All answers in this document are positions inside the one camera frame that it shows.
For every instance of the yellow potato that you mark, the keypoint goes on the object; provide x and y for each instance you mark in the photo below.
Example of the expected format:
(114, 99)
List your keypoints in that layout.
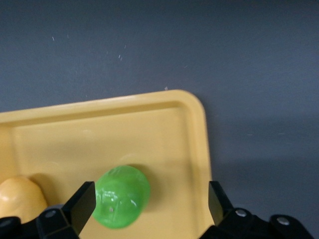
(20, 196)

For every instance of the dark grey table mat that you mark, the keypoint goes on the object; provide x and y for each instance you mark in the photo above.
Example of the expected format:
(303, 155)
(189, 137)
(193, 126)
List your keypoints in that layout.
(159, 37)

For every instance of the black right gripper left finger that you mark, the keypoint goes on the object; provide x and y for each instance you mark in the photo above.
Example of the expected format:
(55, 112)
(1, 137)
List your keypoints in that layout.
(77, 209)

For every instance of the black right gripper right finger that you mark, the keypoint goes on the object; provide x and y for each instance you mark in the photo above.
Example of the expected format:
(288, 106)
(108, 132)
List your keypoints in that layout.
(224, 209)

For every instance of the yellow plastic tray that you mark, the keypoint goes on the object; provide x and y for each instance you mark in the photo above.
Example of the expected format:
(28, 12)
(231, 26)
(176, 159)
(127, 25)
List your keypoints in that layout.
(99, 139)

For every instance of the green apple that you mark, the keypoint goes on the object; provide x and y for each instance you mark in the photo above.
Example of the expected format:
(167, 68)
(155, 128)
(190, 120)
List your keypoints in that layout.
(122, 199)

